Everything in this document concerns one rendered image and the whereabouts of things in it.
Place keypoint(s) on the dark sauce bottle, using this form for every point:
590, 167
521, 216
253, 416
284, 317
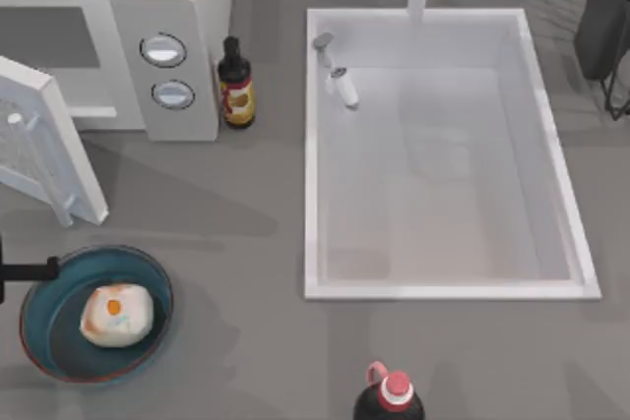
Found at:
236, 90

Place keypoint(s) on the white sink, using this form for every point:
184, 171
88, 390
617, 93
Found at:
443, 169

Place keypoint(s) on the round microwave knob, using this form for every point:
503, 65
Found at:
162, 49
172, 94

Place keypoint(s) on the dark jug with red cap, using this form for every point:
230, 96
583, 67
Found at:
389, 398

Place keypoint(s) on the pale microwave oven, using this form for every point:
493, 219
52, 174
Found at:
162, 7

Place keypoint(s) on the white bread with orange spot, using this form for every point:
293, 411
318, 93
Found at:
117, 317

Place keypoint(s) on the pale microwave door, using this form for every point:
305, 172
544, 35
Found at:
46, 144

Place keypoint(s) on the blue round bowl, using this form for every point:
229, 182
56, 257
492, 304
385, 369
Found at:
59, 292

